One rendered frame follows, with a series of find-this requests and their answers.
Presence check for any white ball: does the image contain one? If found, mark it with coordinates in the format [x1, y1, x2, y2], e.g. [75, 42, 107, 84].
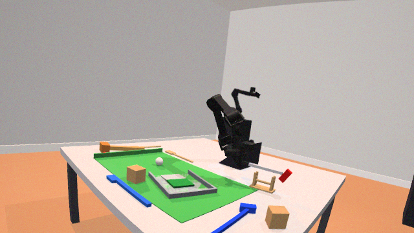
[155, 157, 163, 165]

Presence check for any green flat mat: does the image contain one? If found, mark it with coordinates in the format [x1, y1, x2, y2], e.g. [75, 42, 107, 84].
[94, 152, 258, 223]

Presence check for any orange-brown cube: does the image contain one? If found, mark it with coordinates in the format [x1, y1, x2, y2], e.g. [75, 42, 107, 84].
[265, 205, 289, 229]
[126, 165, 146, 184]

